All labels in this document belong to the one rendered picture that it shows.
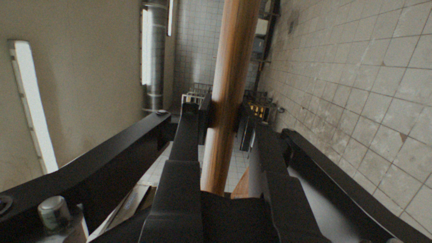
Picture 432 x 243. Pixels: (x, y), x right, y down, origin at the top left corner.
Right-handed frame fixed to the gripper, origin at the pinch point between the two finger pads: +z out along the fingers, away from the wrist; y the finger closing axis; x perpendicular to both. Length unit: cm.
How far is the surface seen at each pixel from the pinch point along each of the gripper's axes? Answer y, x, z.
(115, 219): -85, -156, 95
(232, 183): 37, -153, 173
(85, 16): -143, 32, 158
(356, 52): 117, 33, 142
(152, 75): -124, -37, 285
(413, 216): 119, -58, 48
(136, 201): -75, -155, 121
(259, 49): 84, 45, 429
